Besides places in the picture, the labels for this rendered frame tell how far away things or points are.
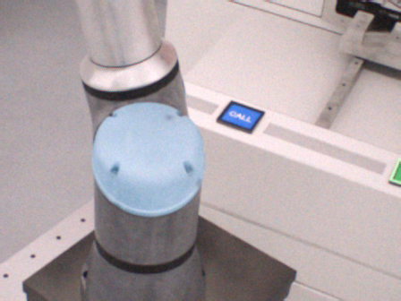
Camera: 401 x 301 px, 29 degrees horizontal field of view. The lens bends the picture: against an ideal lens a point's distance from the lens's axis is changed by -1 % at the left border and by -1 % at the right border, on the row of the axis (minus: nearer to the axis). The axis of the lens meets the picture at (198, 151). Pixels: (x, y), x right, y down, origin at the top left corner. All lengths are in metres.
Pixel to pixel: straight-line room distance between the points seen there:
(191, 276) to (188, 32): 1.02
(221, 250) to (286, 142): 0.20
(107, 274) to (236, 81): 0.69
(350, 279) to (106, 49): 0.54
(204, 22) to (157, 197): 1.06
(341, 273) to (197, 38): 0.82
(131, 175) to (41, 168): 1.75
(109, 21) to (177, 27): 1.01
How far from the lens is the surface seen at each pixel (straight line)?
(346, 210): 1.12
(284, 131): 1.15
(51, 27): 3.25
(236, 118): 1.15
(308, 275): 1.23
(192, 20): 1.83
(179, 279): 0.89
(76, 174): 2.51
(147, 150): 0.80
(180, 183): 0.80
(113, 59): 0.88
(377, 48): 1.56
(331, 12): 1.68
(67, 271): 0.99
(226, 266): 1.00
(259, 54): 1.58
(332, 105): 1.42
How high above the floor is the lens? 1.64
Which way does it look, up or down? 39 degrees down
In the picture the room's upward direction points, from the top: 7 degrees clockwise
